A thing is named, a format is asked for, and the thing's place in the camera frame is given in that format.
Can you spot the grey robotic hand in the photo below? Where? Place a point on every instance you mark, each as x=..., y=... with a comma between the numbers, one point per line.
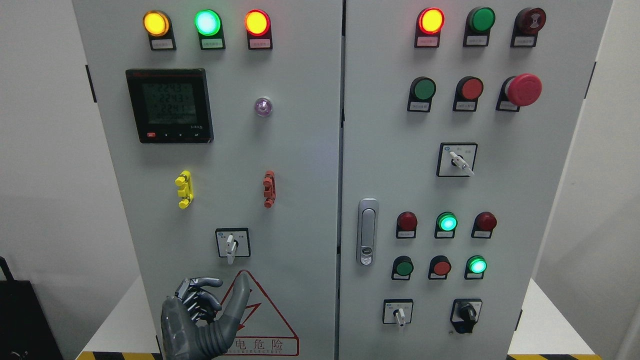
x=195, y=326

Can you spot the red-orange indicator right cabinet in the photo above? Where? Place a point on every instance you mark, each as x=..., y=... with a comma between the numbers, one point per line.
x=427, y=32

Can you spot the red push button lower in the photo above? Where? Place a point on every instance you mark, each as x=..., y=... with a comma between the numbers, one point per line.
x=439, y=268

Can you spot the red push button upper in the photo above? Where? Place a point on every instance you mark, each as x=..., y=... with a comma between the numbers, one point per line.
x=467, y=92

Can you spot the green unlit indicator top right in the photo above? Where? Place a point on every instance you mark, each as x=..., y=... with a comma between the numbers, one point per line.
x=478, y=25

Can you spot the left grey cabinet door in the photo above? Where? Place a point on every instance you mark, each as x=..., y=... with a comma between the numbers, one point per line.
x=294, y=243

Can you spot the dark red indicator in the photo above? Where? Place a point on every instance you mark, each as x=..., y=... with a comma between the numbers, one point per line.
x=483, y=226
x=407, y=225

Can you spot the dark red indicator left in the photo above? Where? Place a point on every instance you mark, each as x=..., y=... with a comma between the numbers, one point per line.
x=407, y=225

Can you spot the red emergency stop mushroom button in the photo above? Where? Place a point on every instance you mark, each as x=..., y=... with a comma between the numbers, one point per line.
x=519, y=91

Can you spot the green push button upper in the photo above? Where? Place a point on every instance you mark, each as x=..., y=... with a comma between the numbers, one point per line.
x=421, y=92

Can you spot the clear round lamp bulb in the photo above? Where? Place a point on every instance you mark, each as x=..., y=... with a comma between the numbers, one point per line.
x=263, y=106

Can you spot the green lit indicator top left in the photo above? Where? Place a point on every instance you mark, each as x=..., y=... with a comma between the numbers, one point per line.
x=210, y=30

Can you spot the yellow indicator light top left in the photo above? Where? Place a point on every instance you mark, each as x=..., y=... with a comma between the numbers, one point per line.
x=159, y=30

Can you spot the red electrical hazard warning sticker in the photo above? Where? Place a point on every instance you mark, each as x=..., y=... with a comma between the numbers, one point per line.
x=263, y=331

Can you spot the silver cabinet door handle lock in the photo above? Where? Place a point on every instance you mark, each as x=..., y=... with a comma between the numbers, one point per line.
x=368, y=209

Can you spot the grey cabinet door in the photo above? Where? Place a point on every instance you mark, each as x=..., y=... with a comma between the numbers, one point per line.
x=294, y=243
x=391, y=154

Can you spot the green lit indicator middle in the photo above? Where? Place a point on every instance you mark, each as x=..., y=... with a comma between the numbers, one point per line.
x=445, y=225

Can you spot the red-orange indicator left cabinet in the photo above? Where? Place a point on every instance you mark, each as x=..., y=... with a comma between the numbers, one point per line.
x=258, y=30

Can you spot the dark red indicator right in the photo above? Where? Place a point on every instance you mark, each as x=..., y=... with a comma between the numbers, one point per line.
x=483, y=226

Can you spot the red push button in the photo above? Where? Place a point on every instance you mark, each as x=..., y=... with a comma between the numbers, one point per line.
x=439, y=268
x=467, y=92

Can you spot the black digital power meter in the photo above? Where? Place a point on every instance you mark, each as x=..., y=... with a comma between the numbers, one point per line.
x=170, y=106

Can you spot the right grey cabinet door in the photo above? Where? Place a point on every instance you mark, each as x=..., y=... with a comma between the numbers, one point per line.
x=391, y=154

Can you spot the green lit push button lower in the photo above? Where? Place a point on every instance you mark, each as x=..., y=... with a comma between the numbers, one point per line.
x=475, y=268

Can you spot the dark red buzzer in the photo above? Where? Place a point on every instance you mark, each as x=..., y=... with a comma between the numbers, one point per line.
x=527, y=24

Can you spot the green lit indicator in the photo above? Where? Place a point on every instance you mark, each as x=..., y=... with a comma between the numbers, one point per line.
x=445, y=225
x=210, y=30

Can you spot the black case at left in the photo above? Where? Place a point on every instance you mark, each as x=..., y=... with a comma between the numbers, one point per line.
x=24, y=331

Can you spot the black knob selector switch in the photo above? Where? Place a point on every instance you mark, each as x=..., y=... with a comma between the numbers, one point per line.
x=465, y=314

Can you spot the red-orange indicator cabinet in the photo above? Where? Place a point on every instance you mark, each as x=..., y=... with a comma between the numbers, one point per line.
x=427, y=32
x=258, y=30

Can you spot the white platform with hazard stripes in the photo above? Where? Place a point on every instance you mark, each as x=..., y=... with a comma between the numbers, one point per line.
x=542, y=333

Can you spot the white rotary selector switch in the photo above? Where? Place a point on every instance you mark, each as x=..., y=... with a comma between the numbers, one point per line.
x=397, y=311
x=456, y=159
x=233, y=243

